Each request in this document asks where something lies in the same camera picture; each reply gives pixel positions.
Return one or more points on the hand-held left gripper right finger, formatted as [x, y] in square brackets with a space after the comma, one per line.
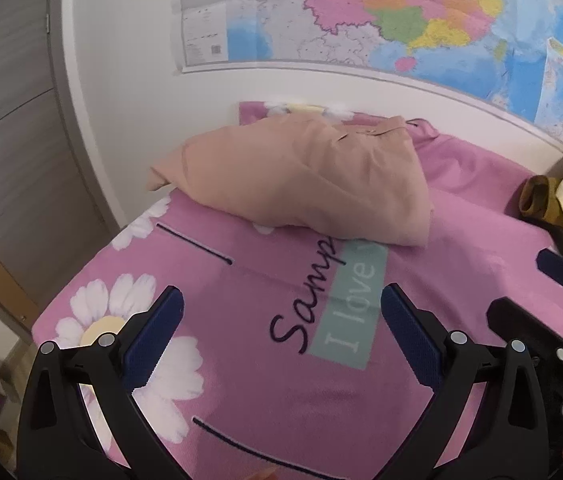
[411, 335]

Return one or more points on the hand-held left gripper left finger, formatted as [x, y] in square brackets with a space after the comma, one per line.
[156, 335]

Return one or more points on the beige pink coat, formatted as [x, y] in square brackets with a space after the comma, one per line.
[301, 180]

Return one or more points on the brown garment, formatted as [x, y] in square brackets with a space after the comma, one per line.
[536, 197]

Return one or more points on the pink floral bed sheet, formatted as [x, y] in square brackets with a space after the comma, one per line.
[241, 310]

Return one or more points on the grey wooden wardrobe door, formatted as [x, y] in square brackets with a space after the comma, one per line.
[11, 135]

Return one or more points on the colourful wall map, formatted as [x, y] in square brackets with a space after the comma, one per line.
[411, 10]

